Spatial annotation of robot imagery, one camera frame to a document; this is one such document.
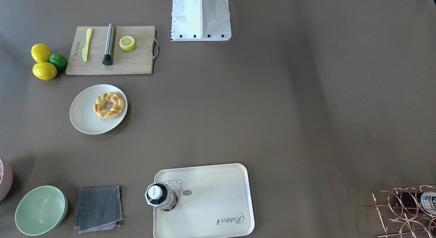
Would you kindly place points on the white round plate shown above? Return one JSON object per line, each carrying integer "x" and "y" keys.
{"x": 82, "y": 114}

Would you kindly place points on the cream rabbit tray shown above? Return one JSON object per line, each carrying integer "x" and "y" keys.
{"x": 214, "y": 201}

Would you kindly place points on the grey folded cloth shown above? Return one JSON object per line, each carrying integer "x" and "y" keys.
{"x": 98, "y": 209}

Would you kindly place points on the half lemon slice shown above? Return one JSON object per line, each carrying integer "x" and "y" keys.
{"x": 127, "y": 43}

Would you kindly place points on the bamboo cutting board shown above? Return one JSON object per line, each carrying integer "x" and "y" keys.
{"x": 89, "y": 46}

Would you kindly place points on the green lime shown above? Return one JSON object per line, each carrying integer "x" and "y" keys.
{"x": 58, "y": 60}

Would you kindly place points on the braided glazed donut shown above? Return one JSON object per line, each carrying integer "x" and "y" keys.
{"x": 109, "y": 105}

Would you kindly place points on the steel cylinder muddler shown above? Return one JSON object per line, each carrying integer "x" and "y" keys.
{"x": 109, "y": 48}

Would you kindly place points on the yellow lemon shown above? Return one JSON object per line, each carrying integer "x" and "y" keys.
{"x": 41, "y": 52}
{"x": 44, "y": 71}

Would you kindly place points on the green bowl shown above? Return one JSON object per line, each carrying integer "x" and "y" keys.
{"x": 40, "y": 210}

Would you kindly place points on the pink ice bowl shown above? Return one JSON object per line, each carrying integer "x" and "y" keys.
{"x": 6, "y": 179}

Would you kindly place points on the tea bottle in rack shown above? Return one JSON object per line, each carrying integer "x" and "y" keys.
{"x": 417, "y": 202}

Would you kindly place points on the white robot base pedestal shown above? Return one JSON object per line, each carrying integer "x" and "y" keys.
{"x": 200, "y": 20}

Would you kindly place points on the copper wire bottle rack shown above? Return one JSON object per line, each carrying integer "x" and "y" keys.
{"x": 396, "y": 222}

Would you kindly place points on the dark tea bottle on tray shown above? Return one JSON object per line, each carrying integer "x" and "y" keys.
{"x": 160, "y": 196}

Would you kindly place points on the yellow lemon upper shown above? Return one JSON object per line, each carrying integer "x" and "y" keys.
{"x": 41, "y": 52}

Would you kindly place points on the yellow plastic knife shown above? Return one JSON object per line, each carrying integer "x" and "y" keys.
{"x": 85, "y": 50}

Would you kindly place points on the yellow lemon lower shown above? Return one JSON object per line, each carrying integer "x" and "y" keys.
{"x": 44, "y": 71}

